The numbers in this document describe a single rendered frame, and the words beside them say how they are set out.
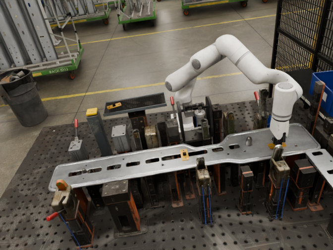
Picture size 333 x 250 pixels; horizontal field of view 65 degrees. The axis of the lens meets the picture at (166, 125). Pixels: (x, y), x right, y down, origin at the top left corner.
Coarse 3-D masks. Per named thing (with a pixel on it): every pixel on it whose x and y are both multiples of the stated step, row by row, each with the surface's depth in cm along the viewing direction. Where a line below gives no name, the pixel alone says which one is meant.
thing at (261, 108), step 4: (264, 88) 138; (260, 92) 138; (264, 92) 135; (268, 92) 135; (260, 96) 139; (264, 96) 139; (260, 100) 139; (264, 100) 140; (260, 104) 140; (264, 104) 141; (260, 108) 141; (264, 108) 142; (260, 112) 142; (264, 112) 144
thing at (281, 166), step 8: (272, 160) 120; (280, 160) 122; (272, 168) 122; (280, 168) 115; (288, 168) 114; (272, 176) 123; (280, 176) 116; (288, 176) 116; (272, 184) 126; (280, 184) 119; (272, 192) 129; (280, 192) 125; (272, 200) 130; (280, 200) 128; (272, 208) 131; (280, 208) 131; (272, 216) 133; (280, 216) 133
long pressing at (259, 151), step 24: (216, 144) 139; (240, 144) 137; (264, 144) 135; (288, 144) 132; (312, 144) 130; (72, 168) 140; (96, 168) 138; (120, 168) 135; (144, 168) 133; (168, 168) 131; (192, 168) 130
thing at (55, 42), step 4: (40, 0) 642; (40, 4) 639; (44, 12) 654; (44, 16) 652; (48, 24) 668; (48, 28) 667; (52, 32) 684; (52, 36) 683; (52, 40) 685; (56, 40) 692; (60, 40) 708; (56, 44) 683
